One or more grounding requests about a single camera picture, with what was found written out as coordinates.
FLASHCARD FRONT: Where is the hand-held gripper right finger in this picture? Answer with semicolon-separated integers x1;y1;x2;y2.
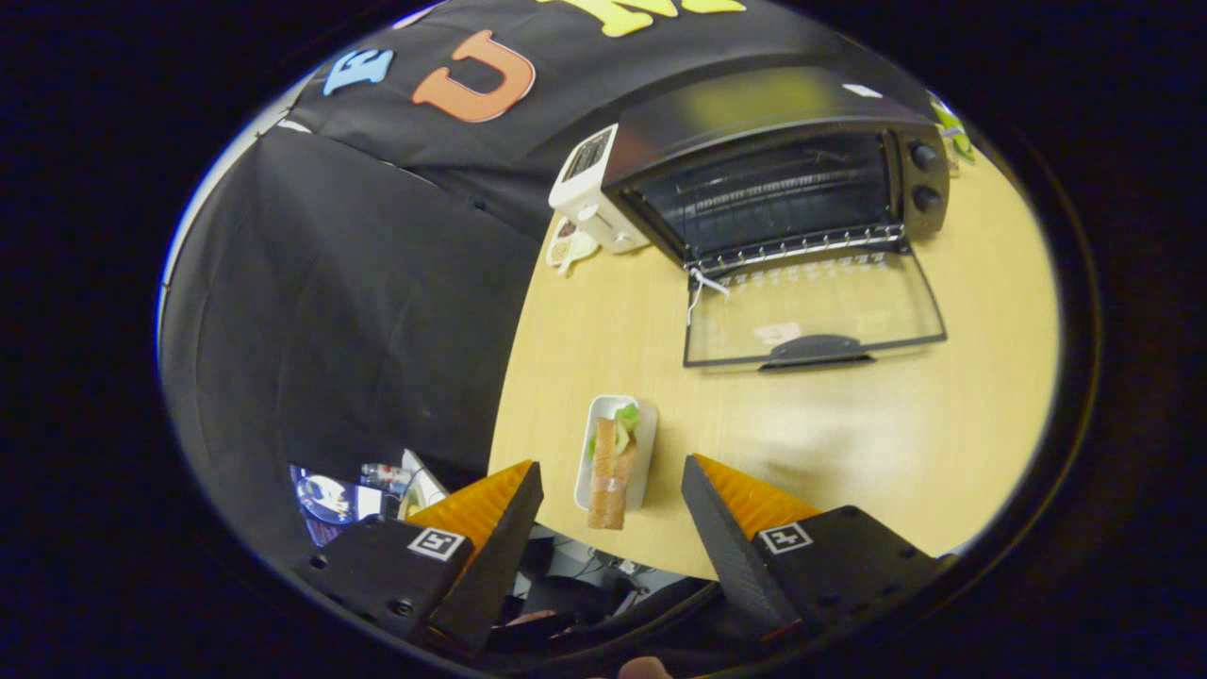
681;454;953;652

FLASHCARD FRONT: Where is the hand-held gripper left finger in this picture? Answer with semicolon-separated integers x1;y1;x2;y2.
297;459;545;656

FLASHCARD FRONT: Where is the sandwich with lettuce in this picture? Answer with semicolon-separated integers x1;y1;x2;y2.
587;404;642;531

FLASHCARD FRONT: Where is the black toaster oven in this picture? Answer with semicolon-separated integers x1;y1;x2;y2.
602;66;951;372

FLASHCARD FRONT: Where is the white bread toaster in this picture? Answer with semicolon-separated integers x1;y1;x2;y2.
549;123;652;256

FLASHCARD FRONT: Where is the clear plastic water bottle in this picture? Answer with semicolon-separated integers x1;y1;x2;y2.
360;462;416;496

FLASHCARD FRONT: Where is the white rectangular tray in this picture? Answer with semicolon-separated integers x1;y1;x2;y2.
573;394;659;513

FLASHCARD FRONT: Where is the blue plastic bag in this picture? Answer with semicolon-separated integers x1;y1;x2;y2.
290;464;383;548

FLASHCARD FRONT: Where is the black backdrop cloth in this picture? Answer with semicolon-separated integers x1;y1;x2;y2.
158;0;934;567

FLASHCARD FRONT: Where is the small dish with spoon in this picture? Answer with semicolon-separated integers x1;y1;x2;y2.
547;217;600;276

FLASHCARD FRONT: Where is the green label plastic bottle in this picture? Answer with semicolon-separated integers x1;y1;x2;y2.
929;94;977;166

